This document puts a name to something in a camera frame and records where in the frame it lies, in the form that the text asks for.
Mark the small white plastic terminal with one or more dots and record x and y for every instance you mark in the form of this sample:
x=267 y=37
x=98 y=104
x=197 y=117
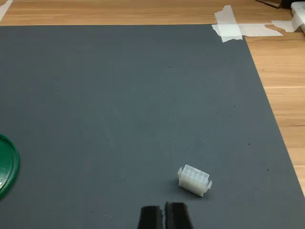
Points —
x=194 y=182

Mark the round green lid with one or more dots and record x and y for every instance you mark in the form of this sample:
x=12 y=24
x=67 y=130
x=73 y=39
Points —
x=8 y=164

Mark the dark grey mat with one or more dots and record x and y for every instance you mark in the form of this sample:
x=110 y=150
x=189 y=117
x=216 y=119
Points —
x=124 y=100

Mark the white tape piece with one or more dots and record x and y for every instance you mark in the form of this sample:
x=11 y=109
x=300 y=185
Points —
x=286 y=25
x=230 y=29
x=4 y=7

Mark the dark box edge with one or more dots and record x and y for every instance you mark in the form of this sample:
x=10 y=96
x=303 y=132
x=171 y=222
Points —
x=274 y=3

